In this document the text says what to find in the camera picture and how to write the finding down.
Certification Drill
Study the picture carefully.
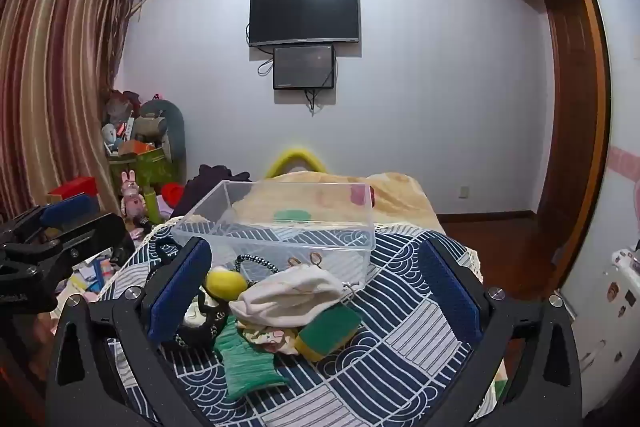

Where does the pink bunny toy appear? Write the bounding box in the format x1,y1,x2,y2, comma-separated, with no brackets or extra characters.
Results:
120,170,147,219

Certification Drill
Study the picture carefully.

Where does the yellow printed blanket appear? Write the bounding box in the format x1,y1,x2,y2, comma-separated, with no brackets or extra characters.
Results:
260,171,444,239

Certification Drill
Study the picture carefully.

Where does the striped brown curtain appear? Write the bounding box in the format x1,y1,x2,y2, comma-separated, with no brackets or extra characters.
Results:
0,0,137,224

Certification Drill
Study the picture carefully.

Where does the green box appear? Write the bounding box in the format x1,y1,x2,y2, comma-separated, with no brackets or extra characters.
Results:
107,147,177,194

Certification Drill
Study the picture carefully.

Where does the yellow ball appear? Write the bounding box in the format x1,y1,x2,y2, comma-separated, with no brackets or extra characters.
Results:
206,268,249,300

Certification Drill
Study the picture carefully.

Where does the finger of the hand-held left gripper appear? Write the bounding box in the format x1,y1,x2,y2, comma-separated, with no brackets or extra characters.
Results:
0,193,102,248
0,212,137,269

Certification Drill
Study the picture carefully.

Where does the red box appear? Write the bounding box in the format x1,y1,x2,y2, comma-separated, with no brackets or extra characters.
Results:
47,177,99,206

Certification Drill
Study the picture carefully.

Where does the grey curved cushion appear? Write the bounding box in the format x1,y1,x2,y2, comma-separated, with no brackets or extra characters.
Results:
140,99,187,178

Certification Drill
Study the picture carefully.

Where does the yellow ring cushion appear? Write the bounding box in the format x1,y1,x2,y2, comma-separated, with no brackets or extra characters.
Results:
265,146,329,180

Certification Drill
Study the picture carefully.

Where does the dark cloth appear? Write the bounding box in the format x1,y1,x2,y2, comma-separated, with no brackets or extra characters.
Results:
182,164,251,219

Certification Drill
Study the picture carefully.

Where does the white cloth pouch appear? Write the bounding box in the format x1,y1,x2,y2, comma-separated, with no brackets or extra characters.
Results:
229,267,352,329

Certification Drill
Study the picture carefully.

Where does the pile of toys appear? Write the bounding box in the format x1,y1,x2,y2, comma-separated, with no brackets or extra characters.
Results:
102,89,168,158

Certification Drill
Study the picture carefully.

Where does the clear plastic storage box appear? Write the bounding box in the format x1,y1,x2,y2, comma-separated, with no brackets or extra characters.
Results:
171,179,377,288

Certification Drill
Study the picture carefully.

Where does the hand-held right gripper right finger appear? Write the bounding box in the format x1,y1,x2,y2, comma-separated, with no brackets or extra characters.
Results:
420,237,586,427

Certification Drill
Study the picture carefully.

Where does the red soft item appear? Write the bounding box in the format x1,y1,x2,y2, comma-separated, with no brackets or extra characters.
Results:
162,182,187,206

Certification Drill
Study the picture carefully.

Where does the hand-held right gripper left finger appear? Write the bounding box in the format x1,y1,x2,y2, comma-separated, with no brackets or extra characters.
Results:
45,237,221,427

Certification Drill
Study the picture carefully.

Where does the green and yellow sponge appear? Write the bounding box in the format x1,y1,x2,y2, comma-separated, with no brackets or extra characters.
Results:
294,305,363,362

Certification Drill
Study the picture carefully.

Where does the black patterned pouch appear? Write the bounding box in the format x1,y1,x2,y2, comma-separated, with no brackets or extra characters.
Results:
175,289,232,351

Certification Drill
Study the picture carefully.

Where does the green knitted cloth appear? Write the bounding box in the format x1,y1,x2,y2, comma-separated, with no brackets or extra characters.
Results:
214,316,291,404

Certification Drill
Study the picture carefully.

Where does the blue wave-pattern tablecloth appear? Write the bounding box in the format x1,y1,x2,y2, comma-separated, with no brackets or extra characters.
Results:
100,218,507,427

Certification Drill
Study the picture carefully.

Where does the pile of scattered papers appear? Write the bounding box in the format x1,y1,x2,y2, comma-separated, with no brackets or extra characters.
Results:
64,248,132,305

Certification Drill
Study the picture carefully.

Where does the white cabinet with stickers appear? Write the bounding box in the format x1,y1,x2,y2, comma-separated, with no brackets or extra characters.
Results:
559,247,640,419

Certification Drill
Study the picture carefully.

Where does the large black television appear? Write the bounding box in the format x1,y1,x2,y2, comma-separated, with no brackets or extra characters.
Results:
249,0,362,48

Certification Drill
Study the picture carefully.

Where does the black dotted hair band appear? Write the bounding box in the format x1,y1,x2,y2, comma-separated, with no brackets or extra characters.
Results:
234,253,280,283

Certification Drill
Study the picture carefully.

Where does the floral cloth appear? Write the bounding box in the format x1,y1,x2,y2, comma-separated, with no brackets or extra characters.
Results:
240,327,302,356

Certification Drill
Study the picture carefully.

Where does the small black monitor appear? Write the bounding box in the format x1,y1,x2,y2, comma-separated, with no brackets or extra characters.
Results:
272,44,336,91

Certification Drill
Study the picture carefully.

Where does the wooden door frame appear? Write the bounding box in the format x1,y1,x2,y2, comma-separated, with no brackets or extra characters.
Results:
537,0,614,294

